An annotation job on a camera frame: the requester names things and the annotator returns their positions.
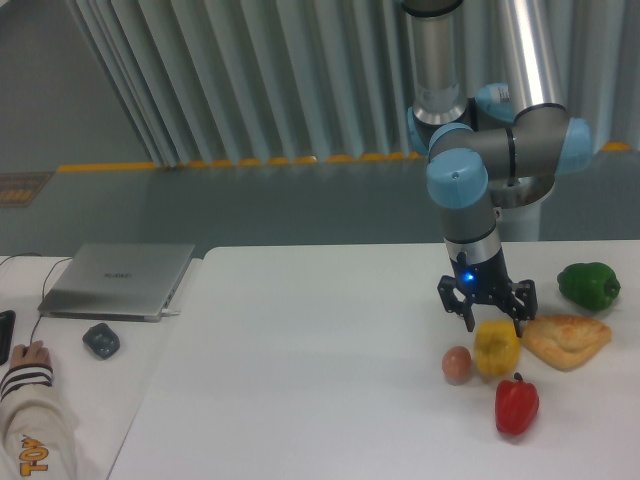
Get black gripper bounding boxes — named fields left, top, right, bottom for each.
left=437, top=250, right=538, bottom=338

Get yellow bell pepper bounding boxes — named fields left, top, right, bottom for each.
left=474, top=320, right=520, bottom=377

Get cream sleeved forearm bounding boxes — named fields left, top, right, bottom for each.
left=1, top=364, right=78, bottom=479

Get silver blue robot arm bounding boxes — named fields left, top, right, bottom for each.
left=402, top=1, right=593, bottom=330

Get red bell pepper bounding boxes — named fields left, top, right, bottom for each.
left=494, top=372, right=540, bottom=435

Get green bell pepper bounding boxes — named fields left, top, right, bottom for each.
left=557, top=262, right=621, bottom=312

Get person's hand on mouse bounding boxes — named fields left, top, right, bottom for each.
left=9, top=340, right=52, bottom=369

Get brown egg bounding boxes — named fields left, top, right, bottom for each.
left=441, top=346, right=472, bottom=380

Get golden flat bread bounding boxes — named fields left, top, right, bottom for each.
left=521, top=314, right=612, bottom=371

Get silver closed laptop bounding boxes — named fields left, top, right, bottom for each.
left=38, top=243, right=195, bottom=322

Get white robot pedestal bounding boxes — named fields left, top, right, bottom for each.
left=489, top=175, right=555, bottom=242

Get black mouse cable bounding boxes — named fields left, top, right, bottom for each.
left=0, top=252, right=74, bottom=346

